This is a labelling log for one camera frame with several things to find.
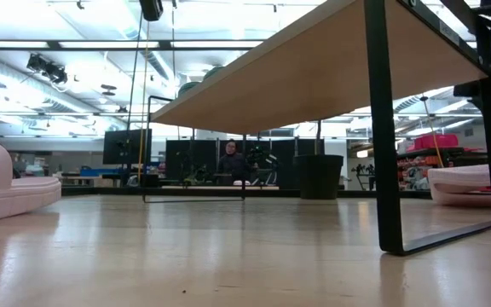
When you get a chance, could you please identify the wooden shelf with black legs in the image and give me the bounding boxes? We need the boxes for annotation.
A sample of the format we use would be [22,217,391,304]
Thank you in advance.
[142,0,491,257]

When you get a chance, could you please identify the yellow slanted pole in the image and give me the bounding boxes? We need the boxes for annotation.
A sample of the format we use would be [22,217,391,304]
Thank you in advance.
[419,96,445,169]

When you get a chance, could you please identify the red storage bins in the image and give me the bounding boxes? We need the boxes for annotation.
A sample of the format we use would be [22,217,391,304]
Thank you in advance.
[406,133,460,151]

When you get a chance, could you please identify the black storage rack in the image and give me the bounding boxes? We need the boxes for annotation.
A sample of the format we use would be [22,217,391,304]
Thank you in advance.
[396,147,491,192]

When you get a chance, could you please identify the black ceiling spotlight cluster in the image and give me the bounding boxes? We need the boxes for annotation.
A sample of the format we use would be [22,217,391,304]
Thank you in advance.
[26,53,69,85]

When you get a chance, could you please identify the black background monitor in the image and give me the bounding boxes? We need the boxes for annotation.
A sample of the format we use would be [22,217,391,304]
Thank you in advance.
[102,128,153,165]

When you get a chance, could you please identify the blue background table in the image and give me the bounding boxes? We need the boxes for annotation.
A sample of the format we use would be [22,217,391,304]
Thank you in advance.
[78,165,124,177]

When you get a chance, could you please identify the green plant in black pot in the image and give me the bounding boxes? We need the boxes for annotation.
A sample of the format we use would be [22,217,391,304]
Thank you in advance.
[292,118,344,200]

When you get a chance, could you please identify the person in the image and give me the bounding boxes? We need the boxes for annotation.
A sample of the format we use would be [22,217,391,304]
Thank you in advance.
[217,138,254,182]

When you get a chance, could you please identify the yellow hanging cable black foot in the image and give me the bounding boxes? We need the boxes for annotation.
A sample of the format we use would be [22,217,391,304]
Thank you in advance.
[136,19,152,182]

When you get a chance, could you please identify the black partition wall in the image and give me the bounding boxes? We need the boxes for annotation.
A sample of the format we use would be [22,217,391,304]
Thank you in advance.
[165,136,326,191]

